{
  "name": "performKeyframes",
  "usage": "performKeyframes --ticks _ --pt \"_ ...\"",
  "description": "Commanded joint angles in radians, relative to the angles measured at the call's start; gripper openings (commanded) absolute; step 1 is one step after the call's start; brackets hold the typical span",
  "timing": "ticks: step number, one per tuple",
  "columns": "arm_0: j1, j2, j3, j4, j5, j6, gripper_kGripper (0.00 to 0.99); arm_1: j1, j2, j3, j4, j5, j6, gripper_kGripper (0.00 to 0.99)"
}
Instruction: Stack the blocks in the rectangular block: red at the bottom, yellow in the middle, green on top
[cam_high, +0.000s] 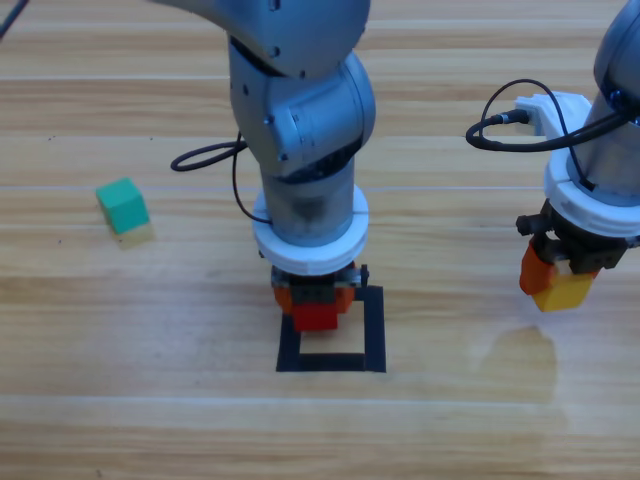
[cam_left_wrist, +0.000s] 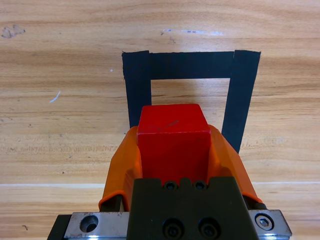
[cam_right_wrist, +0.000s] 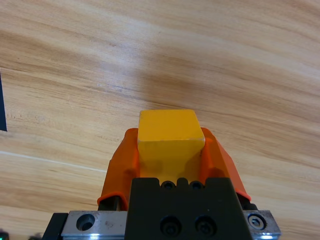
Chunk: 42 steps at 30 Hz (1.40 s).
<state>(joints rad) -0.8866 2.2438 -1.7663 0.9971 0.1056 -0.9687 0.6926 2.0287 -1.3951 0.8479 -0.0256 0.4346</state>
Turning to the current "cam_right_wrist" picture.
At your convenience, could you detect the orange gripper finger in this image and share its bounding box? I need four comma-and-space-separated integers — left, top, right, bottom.
199, 127, 258, 211
96, 127, 140, 211

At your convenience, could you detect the yellow wooden block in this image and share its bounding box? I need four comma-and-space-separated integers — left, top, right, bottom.
136, 108, 206, 182

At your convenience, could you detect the black tape square outline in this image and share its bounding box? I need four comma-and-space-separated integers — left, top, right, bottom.
0, 71, 8, 132

